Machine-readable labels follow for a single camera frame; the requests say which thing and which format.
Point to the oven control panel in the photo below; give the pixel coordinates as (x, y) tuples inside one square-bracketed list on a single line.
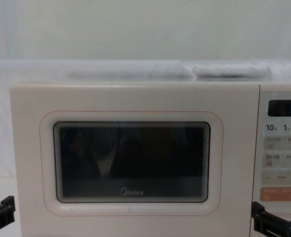
[(281, 148)]

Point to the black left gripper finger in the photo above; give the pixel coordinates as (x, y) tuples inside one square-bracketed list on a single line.
[(8, 209)]

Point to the cream microwave oven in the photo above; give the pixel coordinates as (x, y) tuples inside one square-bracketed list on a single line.
[(145, 98)]

